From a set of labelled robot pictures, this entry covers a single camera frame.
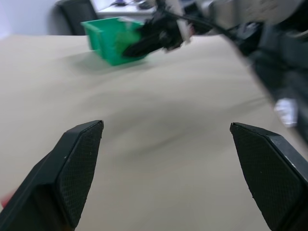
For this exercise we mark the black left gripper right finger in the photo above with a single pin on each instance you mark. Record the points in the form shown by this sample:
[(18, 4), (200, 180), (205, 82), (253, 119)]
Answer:
[(272, 178)]

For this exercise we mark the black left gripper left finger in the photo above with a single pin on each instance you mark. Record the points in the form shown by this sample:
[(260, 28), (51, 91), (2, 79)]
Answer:
[(53, 183)]

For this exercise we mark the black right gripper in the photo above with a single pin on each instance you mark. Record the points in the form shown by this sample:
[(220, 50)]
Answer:
[(166, 31)]

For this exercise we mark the green plastic bin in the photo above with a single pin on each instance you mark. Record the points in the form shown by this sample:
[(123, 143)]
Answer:
[(103, 41)]

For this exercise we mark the red block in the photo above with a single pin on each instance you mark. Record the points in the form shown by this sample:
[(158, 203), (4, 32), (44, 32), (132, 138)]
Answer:
[(5, 199)]

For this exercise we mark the white desk with clutter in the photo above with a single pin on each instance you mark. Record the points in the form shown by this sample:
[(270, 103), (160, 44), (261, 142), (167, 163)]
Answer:
[(125, 7)]

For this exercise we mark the black office chair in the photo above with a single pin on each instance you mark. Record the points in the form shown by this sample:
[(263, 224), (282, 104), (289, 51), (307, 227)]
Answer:
[(77, 16)]

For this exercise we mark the dark robot torso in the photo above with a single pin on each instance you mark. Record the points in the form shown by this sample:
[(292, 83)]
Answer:
[(279, 60)]

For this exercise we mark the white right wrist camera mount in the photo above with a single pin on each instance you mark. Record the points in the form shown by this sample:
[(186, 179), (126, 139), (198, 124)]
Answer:
[(181, 21)]

